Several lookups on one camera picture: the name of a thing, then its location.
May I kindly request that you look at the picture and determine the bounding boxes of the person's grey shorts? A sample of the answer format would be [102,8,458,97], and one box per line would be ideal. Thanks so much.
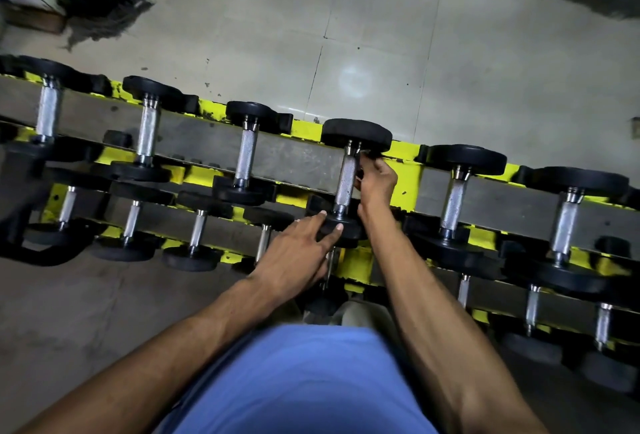
[329,300,402,345]

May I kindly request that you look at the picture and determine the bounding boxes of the black curved metal bar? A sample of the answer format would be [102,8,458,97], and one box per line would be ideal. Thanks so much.
[0,218,97,268]

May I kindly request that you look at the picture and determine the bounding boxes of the yellow and grey weight rack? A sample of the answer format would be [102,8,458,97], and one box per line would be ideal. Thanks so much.
[0,71,640,347]

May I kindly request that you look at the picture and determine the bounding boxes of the rows of black dumbbells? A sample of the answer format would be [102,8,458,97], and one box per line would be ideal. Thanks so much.
[0,54,640,395]

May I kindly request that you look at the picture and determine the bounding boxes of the person's blue shirt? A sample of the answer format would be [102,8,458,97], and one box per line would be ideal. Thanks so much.
[154,324,439,434]

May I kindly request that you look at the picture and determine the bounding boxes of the person's left forearm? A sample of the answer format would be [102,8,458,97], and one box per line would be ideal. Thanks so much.
[14,276,281,434]

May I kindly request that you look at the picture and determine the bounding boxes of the person's right hand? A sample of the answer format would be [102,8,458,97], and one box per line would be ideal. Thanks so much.
[353,152,400,215]

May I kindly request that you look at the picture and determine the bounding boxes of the chrome-handled black dumbbell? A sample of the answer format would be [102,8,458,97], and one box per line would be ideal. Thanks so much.
[306,118,394,250]

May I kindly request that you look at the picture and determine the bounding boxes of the person's left hand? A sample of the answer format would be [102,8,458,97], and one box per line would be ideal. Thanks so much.
[248,211,346,302]

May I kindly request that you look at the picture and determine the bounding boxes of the brown wooden block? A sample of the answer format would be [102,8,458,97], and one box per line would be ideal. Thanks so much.
[4,6,68,35]

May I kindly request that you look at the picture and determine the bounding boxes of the person's right forearm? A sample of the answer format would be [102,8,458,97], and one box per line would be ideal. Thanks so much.
[357,206,548,434]

